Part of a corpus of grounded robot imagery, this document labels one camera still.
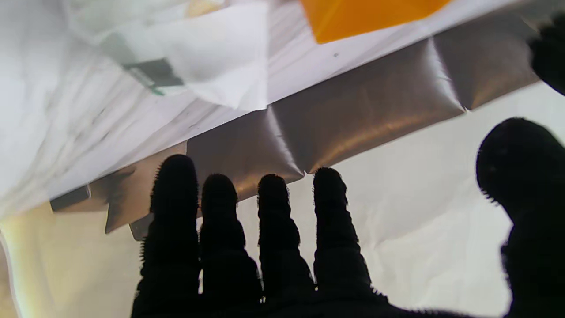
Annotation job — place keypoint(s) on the white tissue pack green label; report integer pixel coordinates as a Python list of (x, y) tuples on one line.
[(212, 57)]

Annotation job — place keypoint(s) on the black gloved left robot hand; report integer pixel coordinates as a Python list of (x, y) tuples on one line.
[(551, 53)]

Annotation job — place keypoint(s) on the brown leather sofa back cushion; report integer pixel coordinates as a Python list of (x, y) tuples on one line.
[(366, 106), (485, 57)]

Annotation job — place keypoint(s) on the orange tissue box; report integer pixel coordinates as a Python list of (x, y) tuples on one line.
[(362, 17)]

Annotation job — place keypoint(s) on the brown leather sofa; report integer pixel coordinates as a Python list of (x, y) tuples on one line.
[(366, 106)]

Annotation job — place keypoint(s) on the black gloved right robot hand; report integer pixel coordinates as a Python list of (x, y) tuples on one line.
[(282, 265)]

